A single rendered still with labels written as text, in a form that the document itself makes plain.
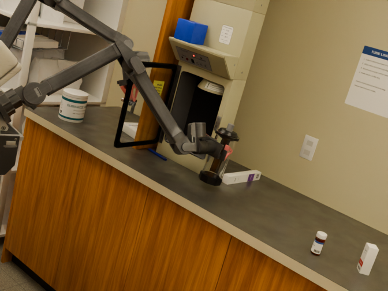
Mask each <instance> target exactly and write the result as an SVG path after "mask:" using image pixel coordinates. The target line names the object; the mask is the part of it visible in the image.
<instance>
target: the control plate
mask: <svg viewBox="0 0 388 291"><path fill-rule="evenodd" d="M176 49H177V52H178V55H179V58H180V60H182V61H185V62H188V63H190V64H193V65H196V66H198V67H201V68H204V69H207V70H209V71H212V69H211V65H210V62H209V59H208V57H206V56H203V55H200V54H198V53H194V52H192V51H189V50H186V49H184V48H180V47H178V46H176ZM193 55H195V56H193ZM182 57H183V58H182ZM200 57H201V58H202V59H200ZM186 58H188V59H189V60H188V61H187V60H186ZM191 59H193V60H194V63H192V61H191ZM196 62H198V63H196ZM200 63H202V65H201V64H200ZM205 65H206V66H205Z"/></svg>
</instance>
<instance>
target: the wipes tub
mask: <svg viewBox="0 0 388 291"><path fill-rule="evenodd" d="M87 100H88V94H87V93H86V92H84V91H80V90H78V89H72V88H65V89H64V90H63V93H62V99H61V104H60V108H59V115H58V117H59V118H60V119H62V120H64V121H67V122H73V123H81V122H83V119H84V114H85V109H86V105H87Z"/></svg>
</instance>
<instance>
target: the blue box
mask: <svg viewBox="0 0 388 291"><path fill-rule="evenodd" d="M207 29H208V25H204V24H201V23H197V22H195V21H191V20H186V19H183V18H179V19H178V22H177V26H176V31H175V34H174V38H176V39H179V40H182V41H185V42H188V43H192V44H199V45H203V44H204V40H205V37H206V33H207Z"/></svg>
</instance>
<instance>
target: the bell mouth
mask: <svg viewBox="0 0 388 291"><path fill-rule="evenodd" d="M198 87H199V88H200V89H203V90H205V91H207V92H210V93H213V94H217V95H222V96H223V93H224V90H225V89H224V86H223V85H220V84H218V83H215V82H213V81H210V80H207V79H203V80H202V81H201V82H200V83H199V85H198Z"/></svg>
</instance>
